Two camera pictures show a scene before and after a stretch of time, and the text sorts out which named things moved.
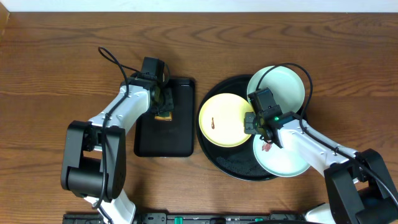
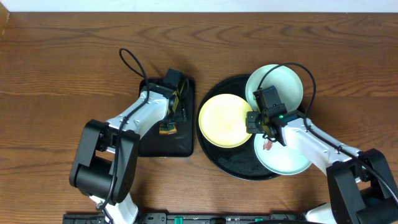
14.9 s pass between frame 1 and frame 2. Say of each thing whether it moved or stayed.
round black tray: stayed
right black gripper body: stayed
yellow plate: stayed
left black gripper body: moved
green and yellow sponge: moved
